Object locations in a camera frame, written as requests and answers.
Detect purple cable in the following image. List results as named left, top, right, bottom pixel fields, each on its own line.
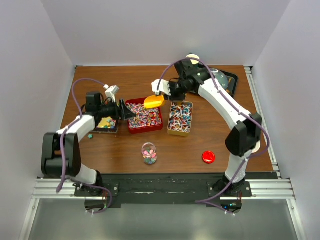
left=56, top=77, right=108, bottom=193
left=156, top=57, right=271, bottom=208

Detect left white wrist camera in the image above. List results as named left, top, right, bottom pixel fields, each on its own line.
left=103, top=84, right=120, bottom=103

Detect yellow plastic scoop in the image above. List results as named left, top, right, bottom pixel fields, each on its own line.
left=143, top=95, right=166, bottom=109

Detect dark green paper cup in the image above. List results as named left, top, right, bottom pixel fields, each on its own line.
left=186, top=53, right=200, bottom=65

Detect red jar lid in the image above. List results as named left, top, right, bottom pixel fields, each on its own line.
left=201, top=150, right=216, bottom=164

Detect white bowl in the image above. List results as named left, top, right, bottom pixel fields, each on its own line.
left=251, top=141, right=261, bottom=154

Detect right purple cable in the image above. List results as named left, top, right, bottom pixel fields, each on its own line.
left=156, top=57, right=271, bottom=208

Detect black serving tray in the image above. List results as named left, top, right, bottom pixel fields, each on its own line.
left=220, top=70, right=239, bottom=98

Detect tin of star candies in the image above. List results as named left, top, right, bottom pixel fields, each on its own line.
left=91, top=116, right=119, bottom=134

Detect red tin swirl lollipops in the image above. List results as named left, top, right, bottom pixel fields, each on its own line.
left=125, top=97, right=164, bottom=134

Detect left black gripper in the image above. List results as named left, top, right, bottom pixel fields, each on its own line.
left=98, top=99, right=136, bottom=121

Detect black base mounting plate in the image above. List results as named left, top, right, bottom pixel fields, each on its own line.
left=74, top=172, right=253, bottom=210

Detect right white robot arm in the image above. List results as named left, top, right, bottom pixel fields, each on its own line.
left=152, top=57, right=264, bottom=198

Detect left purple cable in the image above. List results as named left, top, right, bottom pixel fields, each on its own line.
left=56, top=77, right=108, bottom=193

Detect clear plastic jar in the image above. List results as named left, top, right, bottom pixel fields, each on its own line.
left=141, top=142, right=157, bottom=165

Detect dark teal plate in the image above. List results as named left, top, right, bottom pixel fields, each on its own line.
left=210, top=68, right=229, bottom=90

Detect gold tin of lollipops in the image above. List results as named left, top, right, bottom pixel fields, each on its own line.
left=167, top=101, right=193, bottom=137

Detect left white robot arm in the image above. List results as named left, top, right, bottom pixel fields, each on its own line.
left=41, top=91, right=136, bottom=196

